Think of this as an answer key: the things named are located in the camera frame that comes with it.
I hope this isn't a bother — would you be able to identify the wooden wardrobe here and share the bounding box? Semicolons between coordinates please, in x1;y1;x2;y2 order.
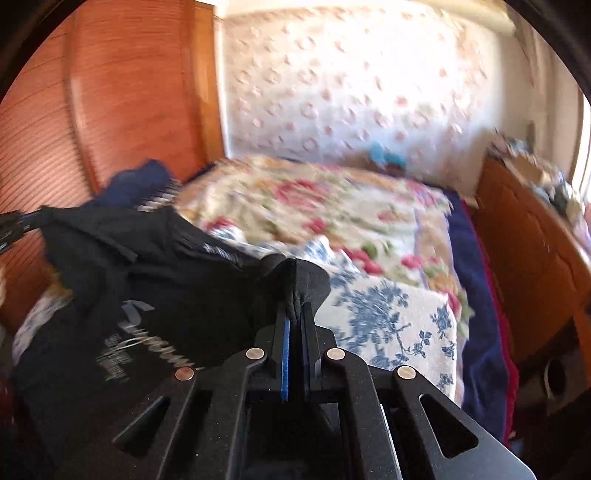
0;0;226;333

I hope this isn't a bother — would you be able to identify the blue floral white bedspread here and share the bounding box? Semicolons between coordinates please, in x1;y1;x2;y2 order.
211;226;464;404

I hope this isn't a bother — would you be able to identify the teal box on headboard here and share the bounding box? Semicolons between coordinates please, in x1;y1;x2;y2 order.
368;142;407;175

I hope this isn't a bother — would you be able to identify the circle pattern sheer curtain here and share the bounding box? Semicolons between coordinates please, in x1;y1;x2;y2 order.
221;2;500;190

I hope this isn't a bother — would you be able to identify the folded navy garment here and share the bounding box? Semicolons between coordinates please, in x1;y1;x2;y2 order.
85;159;174;209

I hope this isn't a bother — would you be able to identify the pink floral quilt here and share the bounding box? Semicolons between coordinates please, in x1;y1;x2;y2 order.
176;156;474;322

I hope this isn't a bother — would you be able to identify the navy blue blanket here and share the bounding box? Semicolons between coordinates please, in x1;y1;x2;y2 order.
444;190;517;443

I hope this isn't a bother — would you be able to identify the black sweatshirt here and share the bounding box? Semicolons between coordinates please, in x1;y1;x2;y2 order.
12;206;331;479

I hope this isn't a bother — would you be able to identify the wooden sideboard cabinet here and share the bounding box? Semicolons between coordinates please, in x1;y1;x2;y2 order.
473;157;590;414

